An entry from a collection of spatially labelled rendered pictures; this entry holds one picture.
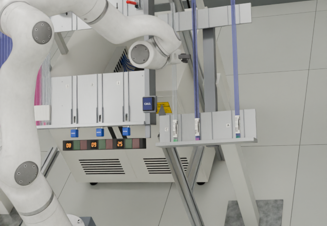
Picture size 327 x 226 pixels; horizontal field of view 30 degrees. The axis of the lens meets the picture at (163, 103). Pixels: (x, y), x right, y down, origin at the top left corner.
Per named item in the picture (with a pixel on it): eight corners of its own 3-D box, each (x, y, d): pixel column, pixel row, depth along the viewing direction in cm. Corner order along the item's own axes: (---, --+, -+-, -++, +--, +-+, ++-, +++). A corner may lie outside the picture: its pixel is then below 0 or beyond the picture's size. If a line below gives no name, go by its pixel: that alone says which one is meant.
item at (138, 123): (151, 125, 229) (143, 124, 222) (4, 131, 253) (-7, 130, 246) (151, 122, 229) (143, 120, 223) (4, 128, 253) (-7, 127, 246)
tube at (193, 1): (200, 141, 208) (199, 141, 207) (196, 142, 208) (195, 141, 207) (195, 0, 217) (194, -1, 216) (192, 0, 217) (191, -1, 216)
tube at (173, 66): (177, 143, 210) (176, 142, 209) (174, 143, 211) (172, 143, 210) (174, 3, 219) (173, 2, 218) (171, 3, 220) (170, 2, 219)
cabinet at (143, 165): (210, 191, 288) (176, 90, 251) (80, 191, 314) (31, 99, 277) (233, 102, 335) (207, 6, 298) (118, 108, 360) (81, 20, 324)
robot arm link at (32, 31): (19, 167, 181) (45, 191, 170) (-20, 173, 174) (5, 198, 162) (36, 0, 166) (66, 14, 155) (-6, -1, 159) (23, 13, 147)
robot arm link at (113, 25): (120, -25, 173) (179, 31, 194) (79, 9, 177) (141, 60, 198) (128, -7, 167) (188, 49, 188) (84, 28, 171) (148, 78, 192)
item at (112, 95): (148, 121, 227) (145, 121, 224) (0, 128, 251) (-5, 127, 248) (148, 71, 229) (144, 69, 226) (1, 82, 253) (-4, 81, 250)
